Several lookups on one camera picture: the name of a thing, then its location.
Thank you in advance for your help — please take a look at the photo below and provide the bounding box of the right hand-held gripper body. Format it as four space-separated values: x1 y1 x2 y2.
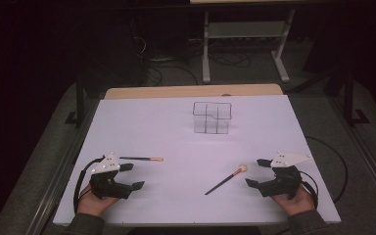
258 151 313 200

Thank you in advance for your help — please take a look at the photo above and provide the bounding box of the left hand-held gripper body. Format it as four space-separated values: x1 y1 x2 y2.
88 152 135 200

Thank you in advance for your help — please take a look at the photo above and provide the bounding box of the thin makeup brush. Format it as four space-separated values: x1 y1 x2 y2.
118 156 165 163

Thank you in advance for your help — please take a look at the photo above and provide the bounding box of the fluffy makeup brush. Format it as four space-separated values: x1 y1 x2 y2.
204 164 249 196

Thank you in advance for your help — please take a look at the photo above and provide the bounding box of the clear plastic organizer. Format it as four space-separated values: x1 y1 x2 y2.
192 101 233 135

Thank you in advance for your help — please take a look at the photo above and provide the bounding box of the person's left hand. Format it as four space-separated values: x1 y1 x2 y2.
76 184 120 217

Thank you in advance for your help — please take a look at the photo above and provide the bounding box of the person's right hand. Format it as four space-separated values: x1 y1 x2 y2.
270 185 316 217

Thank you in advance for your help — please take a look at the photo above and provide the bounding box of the white board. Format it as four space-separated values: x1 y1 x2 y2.
52 94 342 227

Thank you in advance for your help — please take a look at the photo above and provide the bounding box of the black metal stand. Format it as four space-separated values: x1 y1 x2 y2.
344 70 370 128
65 72 86 129

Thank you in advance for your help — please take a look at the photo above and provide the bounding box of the wooden table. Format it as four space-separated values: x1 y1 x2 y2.
104 83 284 101

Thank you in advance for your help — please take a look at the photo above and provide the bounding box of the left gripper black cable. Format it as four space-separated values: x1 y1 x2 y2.
72 155 107 214

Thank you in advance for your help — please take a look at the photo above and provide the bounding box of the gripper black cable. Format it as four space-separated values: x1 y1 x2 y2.
299 170 319 210
72 155 107 214

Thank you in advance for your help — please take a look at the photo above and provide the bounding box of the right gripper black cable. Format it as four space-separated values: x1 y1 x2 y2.
299 170 319 210

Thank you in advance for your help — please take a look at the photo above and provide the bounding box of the aluminium rail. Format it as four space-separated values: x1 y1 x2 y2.
329 96 376 210
25 97 102 235

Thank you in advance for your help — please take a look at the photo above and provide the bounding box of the thin black looped cable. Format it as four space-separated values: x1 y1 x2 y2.
305 135 350 204

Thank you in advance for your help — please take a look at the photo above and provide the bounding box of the long black cable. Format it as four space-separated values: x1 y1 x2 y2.
146 64 200 87

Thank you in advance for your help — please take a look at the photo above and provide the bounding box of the white metal desk frame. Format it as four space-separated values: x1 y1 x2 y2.
201 9 297 84

